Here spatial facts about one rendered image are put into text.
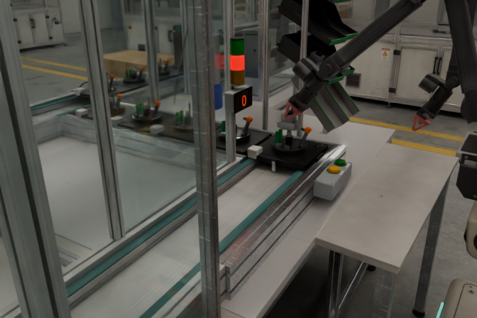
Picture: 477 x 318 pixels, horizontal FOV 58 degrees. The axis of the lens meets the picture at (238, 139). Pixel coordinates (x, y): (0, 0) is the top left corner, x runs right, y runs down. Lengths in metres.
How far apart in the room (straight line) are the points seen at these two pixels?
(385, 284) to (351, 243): 0.15
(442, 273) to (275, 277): 1.74
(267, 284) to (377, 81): 4.76
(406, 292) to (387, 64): 3.57
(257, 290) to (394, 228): 0.53
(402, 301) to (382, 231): 1.14
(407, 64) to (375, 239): 4.34
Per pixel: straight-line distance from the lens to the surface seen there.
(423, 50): 5.54
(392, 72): 5.66
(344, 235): 1.39
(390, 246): 1.38
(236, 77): 1.46
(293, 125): 1.62
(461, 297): 2.22
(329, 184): 1.46
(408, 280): 2.69
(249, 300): 1.13
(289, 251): 1.29
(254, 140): 1.76
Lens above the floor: 1.62
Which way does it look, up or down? 21 degrees down
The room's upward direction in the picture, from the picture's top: 1 degrees counter-clockwise
